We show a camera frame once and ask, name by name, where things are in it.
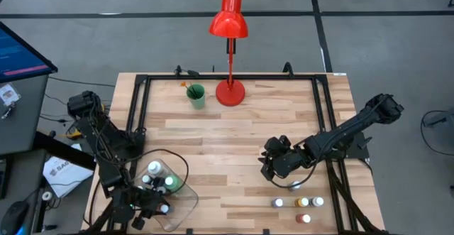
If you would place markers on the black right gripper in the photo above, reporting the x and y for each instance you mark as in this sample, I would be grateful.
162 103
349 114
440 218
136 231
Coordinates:
283 158

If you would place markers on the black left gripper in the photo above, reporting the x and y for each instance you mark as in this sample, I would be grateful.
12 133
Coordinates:
131 203

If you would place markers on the brown paint bottle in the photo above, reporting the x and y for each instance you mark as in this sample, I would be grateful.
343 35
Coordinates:
164 208

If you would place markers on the blue paint bottle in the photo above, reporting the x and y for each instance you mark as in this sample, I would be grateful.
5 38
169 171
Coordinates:
161 190

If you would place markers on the black paint bottle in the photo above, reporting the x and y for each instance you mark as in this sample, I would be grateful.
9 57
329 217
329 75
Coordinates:
156 184

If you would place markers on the large green paint bottle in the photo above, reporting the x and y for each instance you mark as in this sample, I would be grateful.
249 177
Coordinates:
172 182

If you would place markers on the grey paint bottle dark label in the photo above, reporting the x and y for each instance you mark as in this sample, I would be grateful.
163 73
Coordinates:
295 186

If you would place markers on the small white paint bottle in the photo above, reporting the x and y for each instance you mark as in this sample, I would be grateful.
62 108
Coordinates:
145 178

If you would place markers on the purple paint bottle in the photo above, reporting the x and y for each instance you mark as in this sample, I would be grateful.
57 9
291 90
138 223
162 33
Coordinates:
277 202

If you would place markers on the yellow paint bottle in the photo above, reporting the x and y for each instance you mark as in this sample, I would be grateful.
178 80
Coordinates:
301 202

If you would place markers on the pale grey paint bottle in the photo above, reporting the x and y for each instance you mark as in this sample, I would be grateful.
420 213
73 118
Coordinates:
316 201

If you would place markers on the red paint bottle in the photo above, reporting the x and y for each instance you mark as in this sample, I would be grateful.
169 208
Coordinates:
304 218

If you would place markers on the paintbrush with silver ferrule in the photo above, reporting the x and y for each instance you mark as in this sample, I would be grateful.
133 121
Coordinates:
194 93

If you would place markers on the thin paintbrush with gold ferrule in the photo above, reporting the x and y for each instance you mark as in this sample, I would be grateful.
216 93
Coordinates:
193 91

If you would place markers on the wide orange bristle paintbrush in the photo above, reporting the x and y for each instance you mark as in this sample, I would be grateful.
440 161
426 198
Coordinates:
183 84

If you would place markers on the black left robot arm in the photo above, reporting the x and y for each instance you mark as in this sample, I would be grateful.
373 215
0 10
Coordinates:
106 150

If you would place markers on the clear plastic bin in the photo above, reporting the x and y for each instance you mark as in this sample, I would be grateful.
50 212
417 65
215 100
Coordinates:
184 206

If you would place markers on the white printed paper sheet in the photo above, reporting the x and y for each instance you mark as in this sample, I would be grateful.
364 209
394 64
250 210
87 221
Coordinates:
65 174

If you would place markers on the green plastic cup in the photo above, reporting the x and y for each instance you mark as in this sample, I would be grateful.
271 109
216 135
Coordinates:
196 100

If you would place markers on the black desk support bar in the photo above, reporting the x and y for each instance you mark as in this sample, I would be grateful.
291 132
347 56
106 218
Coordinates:
64 153

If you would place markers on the white tape roll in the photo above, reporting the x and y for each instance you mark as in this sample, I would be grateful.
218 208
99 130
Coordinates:
47 192

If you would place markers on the black computer mouse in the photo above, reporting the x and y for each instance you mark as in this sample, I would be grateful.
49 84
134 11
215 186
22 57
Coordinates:
14 217

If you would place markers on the red desk lamp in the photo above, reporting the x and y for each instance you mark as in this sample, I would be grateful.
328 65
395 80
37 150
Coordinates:
228 22

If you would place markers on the grey desk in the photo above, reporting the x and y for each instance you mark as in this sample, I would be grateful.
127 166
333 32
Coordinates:
25 128

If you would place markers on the ID badge card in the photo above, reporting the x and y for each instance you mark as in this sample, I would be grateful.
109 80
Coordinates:
9 94

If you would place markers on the computer monitor blue screen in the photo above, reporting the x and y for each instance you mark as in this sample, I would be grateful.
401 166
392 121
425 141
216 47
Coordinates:
21 57

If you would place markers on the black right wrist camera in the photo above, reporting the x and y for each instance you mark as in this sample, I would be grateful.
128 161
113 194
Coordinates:
268 173

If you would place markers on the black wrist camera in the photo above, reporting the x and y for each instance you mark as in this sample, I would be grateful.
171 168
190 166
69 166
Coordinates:
138 223
268 173

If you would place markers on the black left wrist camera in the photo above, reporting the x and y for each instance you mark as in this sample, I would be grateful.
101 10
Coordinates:
138 223

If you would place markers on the black frame clip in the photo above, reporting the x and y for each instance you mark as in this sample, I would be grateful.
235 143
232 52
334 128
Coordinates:
189 232
266 232

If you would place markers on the black aluminium table frame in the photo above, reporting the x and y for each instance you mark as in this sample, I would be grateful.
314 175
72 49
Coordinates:
255 76

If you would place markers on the black frame clamp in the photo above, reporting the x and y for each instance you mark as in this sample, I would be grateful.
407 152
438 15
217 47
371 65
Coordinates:
178 71
288 68

